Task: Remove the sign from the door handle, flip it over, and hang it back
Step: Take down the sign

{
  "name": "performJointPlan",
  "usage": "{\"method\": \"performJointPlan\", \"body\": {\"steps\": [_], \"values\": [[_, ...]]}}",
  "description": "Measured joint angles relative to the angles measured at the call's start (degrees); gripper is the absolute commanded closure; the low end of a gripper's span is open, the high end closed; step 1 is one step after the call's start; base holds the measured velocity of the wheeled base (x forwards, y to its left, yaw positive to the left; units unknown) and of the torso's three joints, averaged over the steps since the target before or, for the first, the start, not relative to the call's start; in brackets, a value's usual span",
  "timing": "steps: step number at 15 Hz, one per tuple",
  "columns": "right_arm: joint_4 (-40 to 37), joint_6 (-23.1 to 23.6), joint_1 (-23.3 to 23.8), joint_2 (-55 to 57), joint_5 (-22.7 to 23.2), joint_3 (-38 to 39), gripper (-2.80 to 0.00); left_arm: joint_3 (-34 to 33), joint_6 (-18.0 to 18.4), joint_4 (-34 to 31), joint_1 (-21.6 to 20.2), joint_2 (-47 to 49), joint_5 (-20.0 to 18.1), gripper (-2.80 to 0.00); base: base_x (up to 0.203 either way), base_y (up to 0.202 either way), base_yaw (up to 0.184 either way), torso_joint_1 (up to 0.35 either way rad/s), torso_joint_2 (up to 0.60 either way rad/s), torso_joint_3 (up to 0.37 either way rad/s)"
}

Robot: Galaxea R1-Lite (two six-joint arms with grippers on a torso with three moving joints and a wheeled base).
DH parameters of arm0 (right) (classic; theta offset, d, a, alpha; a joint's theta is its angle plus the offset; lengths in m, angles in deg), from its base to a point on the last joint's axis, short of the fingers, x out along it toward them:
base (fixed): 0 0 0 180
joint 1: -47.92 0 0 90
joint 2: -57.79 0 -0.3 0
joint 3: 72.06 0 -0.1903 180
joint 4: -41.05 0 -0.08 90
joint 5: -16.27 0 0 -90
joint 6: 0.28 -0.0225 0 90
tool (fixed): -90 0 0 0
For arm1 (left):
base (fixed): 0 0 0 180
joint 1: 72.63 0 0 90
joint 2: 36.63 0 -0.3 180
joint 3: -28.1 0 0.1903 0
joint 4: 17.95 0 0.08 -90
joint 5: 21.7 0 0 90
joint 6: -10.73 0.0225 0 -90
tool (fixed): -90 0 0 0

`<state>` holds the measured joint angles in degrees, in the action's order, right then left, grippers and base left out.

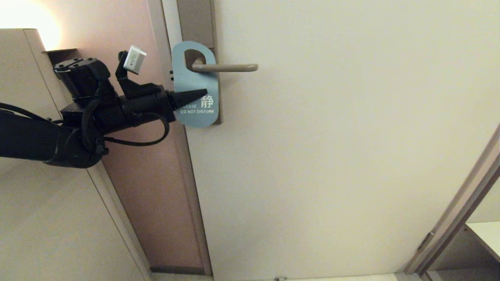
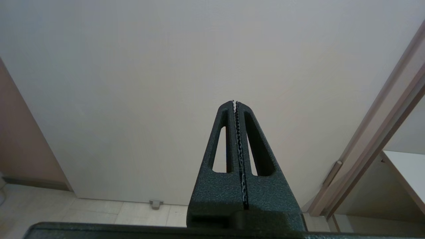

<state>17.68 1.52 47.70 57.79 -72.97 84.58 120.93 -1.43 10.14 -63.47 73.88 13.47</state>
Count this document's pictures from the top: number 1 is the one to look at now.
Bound blue do-not-disturb door hanger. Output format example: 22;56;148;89
171;41;219;128

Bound brown door lock plate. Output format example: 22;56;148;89
177;0;222;124

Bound cream door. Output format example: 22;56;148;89
161;0;500;279

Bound beige cabinet panel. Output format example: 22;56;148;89
0;29;153;281

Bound pale wardrobe shelf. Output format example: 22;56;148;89
465;222;500;264

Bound black left camera bracket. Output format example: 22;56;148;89
116;51;164;100

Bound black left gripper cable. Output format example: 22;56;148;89
102;112;170;147

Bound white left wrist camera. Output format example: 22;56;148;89
123;45;147;75

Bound beige metal door handle lever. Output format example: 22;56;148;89
191;59;259;73

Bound dark wall lamp bracket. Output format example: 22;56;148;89
43;48;77;65

